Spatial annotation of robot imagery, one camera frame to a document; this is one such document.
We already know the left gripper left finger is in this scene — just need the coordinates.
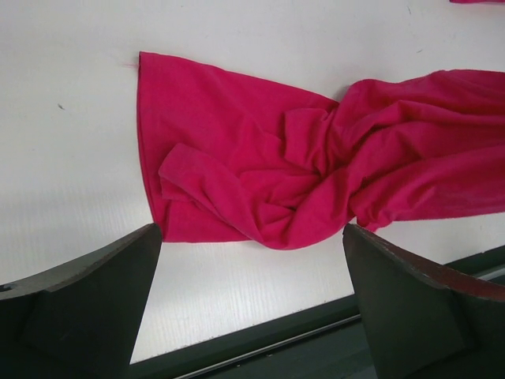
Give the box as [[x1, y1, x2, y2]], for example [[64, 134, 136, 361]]
[[1, 223, 162, 378]]

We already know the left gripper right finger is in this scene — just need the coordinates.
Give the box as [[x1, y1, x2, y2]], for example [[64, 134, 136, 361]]
[[343, 224, 504, 378]]

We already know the pink t shirt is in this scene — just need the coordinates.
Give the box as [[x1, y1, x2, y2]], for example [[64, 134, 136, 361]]
[[137, 52, 504, 250]]

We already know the magenta folded t shirt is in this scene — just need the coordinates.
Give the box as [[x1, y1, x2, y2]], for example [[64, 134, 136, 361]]
[[450, 0, 505, 4]]

